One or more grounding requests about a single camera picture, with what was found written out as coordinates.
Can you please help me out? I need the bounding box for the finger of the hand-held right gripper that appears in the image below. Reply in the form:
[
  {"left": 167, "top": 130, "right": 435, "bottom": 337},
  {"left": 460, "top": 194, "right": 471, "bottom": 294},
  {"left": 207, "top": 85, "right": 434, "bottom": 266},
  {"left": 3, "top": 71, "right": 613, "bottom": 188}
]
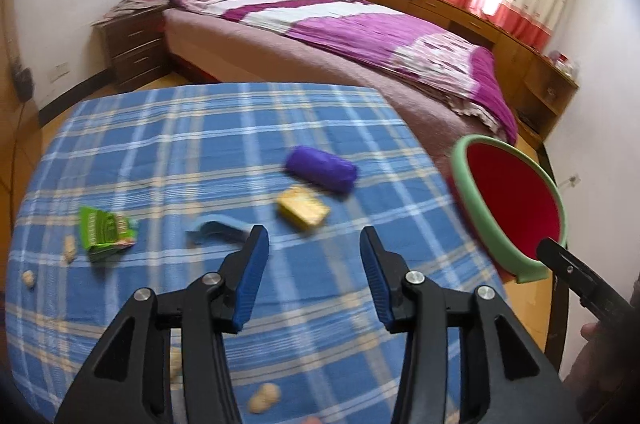
[{"left": 536, "top": 238, "right": 631, "bottom": 320}]

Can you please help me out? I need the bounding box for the green snack packet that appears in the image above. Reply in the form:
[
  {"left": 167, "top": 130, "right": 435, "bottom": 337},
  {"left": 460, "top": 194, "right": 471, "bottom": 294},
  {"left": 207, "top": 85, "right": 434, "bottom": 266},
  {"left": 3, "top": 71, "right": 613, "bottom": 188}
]
[{"left": 78, "top": 206, "right": 138, "bottom": 264}]

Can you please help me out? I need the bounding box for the blue curved plastic piece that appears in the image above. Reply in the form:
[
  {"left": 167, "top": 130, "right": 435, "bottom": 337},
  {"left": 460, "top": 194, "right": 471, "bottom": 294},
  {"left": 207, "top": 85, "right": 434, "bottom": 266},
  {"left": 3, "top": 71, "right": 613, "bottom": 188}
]
[{"left": 186, "top": 214, "right": 251, "bottom": 247}]

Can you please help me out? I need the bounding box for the long wooden cabinet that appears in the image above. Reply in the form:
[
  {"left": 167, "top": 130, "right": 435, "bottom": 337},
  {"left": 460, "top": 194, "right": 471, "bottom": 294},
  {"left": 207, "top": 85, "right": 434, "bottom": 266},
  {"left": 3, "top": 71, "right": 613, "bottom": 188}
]
[{"left": 330, "top": 0, "right": 581, "bottom": 150}]

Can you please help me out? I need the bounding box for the person's right hand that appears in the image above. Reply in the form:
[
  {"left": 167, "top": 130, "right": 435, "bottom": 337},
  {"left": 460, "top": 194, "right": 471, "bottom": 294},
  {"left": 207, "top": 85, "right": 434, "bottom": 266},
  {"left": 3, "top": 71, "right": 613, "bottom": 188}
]
[{"left": 562, "top": 319, "right": 640, "bottom": 420}]

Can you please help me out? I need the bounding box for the black power plug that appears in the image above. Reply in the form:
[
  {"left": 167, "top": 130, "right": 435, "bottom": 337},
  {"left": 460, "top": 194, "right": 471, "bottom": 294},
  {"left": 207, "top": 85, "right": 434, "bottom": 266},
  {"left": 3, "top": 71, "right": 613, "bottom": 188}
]
[{"left": 12, "top": 66, "right": 33, "bottom": 102}]

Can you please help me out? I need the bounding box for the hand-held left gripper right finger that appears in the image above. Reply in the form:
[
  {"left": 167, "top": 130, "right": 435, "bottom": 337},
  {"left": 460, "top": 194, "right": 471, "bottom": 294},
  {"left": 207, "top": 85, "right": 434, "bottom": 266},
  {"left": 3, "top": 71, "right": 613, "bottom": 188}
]
[{"left": 360, "top": 225, "right": 583, "bottom": 424}]

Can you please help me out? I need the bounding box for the wooden wardrobe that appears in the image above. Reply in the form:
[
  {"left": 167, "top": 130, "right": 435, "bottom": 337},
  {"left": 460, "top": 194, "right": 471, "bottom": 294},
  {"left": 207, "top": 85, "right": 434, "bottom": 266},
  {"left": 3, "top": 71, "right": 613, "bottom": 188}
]
[{"left": 0, "top": 0, "right": 23, "bottom": 185}]

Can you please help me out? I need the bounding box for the red bucket with green rim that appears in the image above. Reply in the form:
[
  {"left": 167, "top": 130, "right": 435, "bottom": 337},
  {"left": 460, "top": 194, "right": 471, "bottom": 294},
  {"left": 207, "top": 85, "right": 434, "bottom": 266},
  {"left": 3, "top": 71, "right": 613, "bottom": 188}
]
[{"left": 449, "top": 134, "right": 569, "bottom": 285}]

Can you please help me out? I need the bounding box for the blue plaid tablecloth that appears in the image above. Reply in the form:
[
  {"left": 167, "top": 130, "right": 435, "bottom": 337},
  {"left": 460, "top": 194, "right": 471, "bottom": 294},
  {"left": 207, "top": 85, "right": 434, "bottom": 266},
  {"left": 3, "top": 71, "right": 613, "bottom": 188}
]
[{"left": 5, "top": 82, "right": 511, "bottom": 424}]

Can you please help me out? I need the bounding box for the wooden nightstand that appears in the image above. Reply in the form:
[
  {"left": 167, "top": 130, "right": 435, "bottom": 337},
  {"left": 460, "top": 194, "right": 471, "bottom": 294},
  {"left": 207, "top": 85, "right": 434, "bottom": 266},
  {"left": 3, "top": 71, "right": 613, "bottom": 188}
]
[{"left": 97, "top": 4, "right": 168, "bottom": 90}]

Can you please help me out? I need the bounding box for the bed with purple blanket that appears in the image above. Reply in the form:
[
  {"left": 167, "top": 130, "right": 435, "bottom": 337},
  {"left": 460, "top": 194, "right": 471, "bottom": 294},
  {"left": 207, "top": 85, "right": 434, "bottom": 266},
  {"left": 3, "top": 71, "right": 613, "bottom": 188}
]
[{"left": 165, "top": 0, "right": 518, "bottom": 145}]

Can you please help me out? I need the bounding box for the pink floral cloth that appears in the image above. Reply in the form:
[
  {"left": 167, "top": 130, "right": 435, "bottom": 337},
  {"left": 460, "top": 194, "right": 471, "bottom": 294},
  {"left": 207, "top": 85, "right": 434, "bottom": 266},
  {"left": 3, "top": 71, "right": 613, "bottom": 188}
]
[{"left": 90, "top": 0, "right": 168, "bottom": 27}]

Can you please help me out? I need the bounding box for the purple cloth roll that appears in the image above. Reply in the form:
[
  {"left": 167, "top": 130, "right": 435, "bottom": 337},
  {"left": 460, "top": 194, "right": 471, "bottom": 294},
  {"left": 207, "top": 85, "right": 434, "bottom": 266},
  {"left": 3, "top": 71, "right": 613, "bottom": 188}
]
[{"left": 285, "top": 145, "right": 358, "bottom": 196}]

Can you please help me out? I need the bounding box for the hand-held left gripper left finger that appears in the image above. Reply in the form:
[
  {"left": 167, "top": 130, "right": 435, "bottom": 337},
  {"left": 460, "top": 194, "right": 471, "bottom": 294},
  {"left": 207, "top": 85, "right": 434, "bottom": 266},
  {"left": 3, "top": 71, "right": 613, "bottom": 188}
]
[{"left": 54, "top": 225, "right": 271, "bottom": 424}]

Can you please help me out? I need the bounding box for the mattress with pink bedspread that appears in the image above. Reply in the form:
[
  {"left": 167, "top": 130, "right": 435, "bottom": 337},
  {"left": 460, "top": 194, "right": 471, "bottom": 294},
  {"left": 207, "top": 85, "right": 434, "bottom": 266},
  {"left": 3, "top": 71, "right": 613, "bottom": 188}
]
[{"left": 162, "top": 6, "right": 501, "bottom": 165}]

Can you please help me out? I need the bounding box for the yellow sponge block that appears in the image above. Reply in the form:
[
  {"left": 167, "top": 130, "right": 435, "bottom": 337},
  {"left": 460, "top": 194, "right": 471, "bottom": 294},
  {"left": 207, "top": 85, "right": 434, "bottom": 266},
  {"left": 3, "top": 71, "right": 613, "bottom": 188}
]
[{"left": 276, "top": 186, "right": 331, "bottom": 232}]

